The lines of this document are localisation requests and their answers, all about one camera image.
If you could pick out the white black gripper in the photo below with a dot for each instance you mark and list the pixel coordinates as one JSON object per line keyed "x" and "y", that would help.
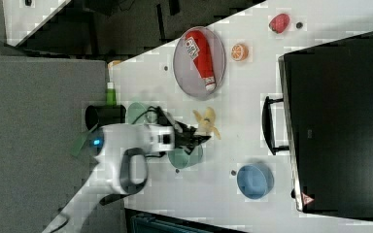
{"x": 167, "y": 138}

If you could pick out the peeled yellow banana toy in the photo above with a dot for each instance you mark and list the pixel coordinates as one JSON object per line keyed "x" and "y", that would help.
{"x": 206, "y": 123}

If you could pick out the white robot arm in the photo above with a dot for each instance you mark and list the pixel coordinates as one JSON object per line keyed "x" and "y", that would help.
{"x": 118, "y": 144}

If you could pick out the black toaster oven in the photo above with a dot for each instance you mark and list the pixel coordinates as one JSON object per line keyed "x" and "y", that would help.
{"x": 328, "y": 102}

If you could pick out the teal green cup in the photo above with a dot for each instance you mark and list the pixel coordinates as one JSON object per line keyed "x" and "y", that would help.
{"x": 181, "y": 159}

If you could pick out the green oval dish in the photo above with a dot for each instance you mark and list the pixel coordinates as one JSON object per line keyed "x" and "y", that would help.
{"x": 140, "y": 113}

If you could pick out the pink round plate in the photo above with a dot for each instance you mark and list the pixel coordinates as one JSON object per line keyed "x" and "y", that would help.
{"x": 185, "y": 71}

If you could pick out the blue bowl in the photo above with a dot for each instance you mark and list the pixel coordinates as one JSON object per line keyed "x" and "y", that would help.
{"x": 255, "y": 180}

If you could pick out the red ketchup bottle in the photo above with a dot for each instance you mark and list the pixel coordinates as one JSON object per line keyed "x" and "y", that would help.
{"x": 198, "y": 49}

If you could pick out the green bottle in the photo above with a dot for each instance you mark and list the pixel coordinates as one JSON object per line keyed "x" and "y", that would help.
{"x": 111, "y": 98}

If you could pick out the black cylindrical cup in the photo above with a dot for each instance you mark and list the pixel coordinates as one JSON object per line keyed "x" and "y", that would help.
{"x": 104, "y": 115}

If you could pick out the orange slice toy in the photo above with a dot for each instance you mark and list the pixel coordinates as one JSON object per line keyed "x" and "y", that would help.
{"x": 239, "y": 52}

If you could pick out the red strawberry toy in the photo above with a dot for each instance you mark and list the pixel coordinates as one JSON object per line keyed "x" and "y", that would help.
{"x": 279, "y": 23}

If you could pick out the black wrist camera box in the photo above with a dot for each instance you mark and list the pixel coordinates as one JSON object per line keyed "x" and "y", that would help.
{"x": 165, "y": 119}

